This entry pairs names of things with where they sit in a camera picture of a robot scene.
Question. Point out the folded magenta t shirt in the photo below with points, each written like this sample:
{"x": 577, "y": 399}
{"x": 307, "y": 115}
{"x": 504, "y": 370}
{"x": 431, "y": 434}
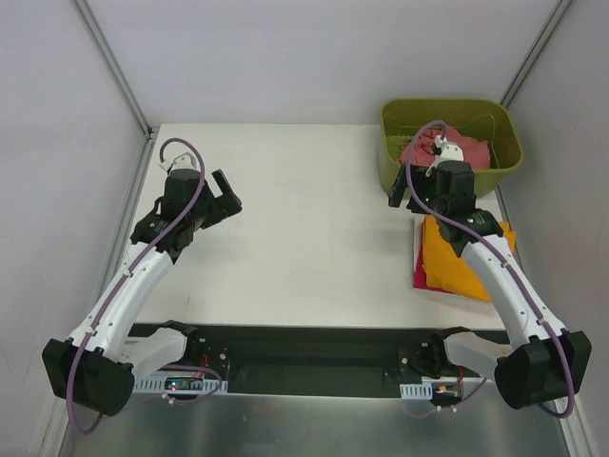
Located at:
{"x": 419, "y": 275}

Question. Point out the folded orange t shirt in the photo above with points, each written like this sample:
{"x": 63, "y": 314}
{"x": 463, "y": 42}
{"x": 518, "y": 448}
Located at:
{"x": 445, "y": 271}

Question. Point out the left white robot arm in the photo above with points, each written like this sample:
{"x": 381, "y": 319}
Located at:
{"x": 94, "y": 367}

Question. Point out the aluminium frame post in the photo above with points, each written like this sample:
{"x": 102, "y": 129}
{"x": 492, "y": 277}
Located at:
{"x": 549, "y": 28}
{"x": 102, "y": 45}

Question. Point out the grey cable duct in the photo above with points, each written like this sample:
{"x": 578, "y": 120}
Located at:
{"x": 422, "y": 391}
{"x": 180, "y": 385}

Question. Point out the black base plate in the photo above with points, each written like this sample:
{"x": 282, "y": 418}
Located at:
{"x": 323, "y": 362}

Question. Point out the right grey cable duct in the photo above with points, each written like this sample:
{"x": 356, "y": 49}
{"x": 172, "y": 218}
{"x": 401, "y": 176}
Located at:
{"x": 422, "y": 391}

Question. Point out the left grey cable duct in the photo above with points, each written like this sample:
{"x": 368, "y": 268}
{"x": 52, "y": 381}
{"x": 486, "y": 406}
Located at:
{"x": 180, "y": 385}

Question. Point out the left aluminium frame post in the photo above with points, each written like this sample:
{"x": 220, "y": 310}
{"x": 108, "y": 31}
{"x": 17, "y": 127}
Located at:
{"x": 102, "y": 45}

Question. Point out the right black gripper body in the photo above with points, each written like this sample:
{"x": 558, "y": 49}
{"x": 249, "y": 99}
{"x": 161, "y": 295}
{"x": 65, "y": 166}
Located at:
{"x": 412, "y": 191}

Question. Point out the olive green plastic basket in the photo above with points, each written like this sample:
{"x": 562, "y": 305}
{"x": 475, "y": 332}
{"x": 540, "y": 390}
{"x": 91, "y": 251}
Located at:
{"x": 481, "y": 128}

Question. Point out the folded white t shirt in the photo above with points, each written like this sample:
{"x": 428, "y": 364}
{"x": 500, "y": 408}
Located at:
{"x": 417, "y": 237}

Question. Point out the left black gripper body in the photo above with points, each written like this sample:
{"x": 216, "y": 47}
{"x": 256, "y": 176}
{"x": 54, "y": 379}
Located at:
{"x": 221, "y": 202}

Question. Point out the right aluminium frame post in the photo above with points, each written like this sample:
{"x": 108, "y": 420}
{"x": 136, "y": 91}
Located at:
{"x": 549, "y": 28}

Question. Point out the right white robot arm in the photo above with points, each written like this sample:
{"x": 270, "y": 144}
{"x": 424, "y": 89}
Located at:
{"x": 543, "y": 363}

